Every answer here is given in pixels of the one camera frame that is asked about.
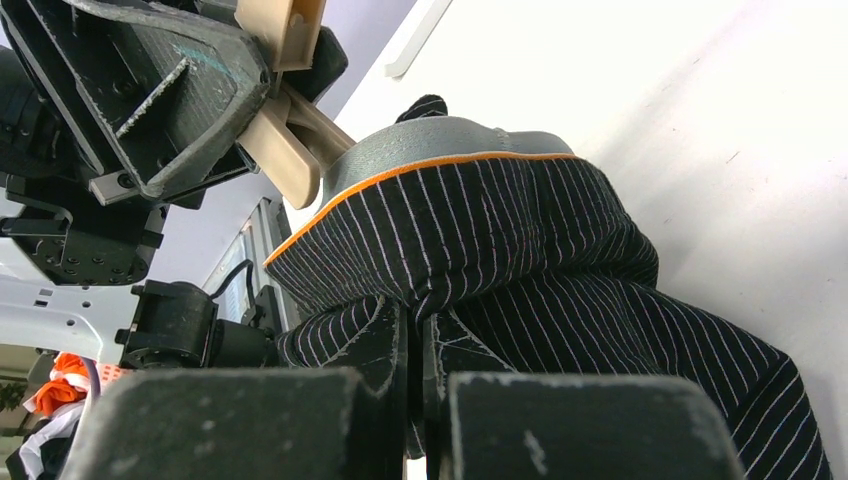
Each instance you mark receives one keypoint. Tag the wooden clip hanger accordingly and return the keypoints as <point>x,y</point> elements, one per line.
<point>290,139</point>

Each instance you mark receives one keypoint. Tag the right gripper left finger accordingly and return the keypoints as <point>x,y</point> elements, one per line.
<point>246,423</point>

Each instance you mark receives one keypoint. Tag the black striped underwear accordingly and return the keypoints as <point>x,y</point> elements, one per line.
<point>530,250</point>

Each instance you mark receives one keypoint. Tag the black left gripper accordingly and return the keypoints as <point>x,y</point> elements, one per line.
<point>145,89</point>

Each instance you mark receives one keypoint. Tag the left white rack foot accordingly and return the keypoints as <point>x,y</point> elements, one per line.
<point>412,35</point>

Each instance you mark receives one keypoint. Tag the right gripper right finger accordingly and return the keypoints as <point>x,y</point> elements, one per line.
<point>484,420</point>

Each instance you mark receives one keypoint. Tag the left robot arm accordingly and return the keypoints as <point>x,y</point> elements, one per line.
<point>91,321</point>

